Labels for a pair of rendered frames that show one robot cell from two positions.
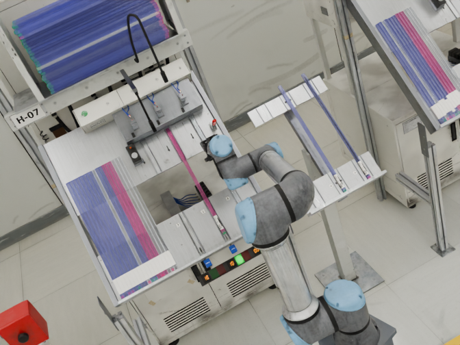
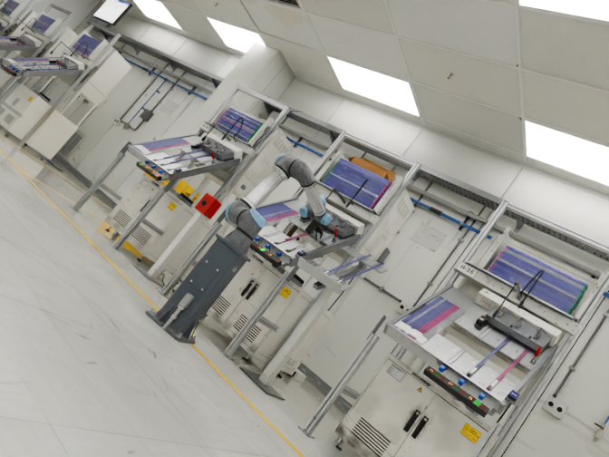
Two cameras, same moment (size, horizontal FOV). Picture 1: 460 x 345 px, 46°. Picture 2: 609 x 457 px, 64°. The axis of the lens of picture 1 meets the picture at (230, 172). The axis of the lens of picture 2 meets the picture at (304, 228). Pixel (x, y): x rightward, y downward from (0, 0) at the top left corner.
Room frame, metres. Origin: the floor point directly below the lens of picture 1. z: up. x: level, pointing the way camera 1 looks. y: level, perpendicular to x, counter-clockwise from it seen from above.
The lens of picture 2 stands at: (-0.66, -2.26, 0.50)
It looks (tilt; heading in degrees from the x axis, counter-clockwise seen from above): 8 degrees up; 45
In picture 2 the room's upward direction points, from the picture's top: 38 degrees clockwise
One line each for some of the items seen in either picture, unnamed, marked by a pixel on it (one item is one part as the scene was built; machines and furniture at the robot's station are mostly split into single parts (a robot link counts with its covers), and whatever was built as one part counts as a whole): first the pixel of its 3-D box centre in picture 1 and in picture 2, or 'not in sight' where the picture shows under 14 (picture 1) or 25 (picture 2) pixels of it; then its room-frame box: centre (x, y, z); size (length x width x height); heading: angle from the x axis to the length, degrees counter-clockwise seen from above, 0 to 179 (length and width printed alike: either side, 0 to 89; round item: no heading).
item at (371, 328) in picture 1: (353, 326); (239, 239); (1.09, -0.18, 0.60); 0.15 x 0.15 x 0.10
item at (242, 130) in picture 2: not in sight; (207, 179); (1.96, 1.78, 0.95); 1.35 x 0.82 x 1.90; 9
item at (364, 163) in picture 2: not in sight; (379, 171); (2.33, 0.42, 1.82); 0.68 x 0.30 x 0.20; 99
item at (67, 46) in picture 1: (93, 29); (357, 185); (2.06, 0.27, 1.52); 0.51 x 0.13 x 0.27; 99
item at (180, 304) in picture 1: (186, 241); (263, 312); (2.17, 0.35, 0.31); 0.70 x 0.65 x 0.62; 99
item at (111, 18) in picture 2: not in sight; (114, 14); (1.24, 4.96, 2.10); 0.58 x 0.14 x 0.41; 99
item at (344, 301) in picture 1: (344, 304); (252, 222); (1.09, -0.17, 0.72); 0.13 x 0.12 x 0.14; 95
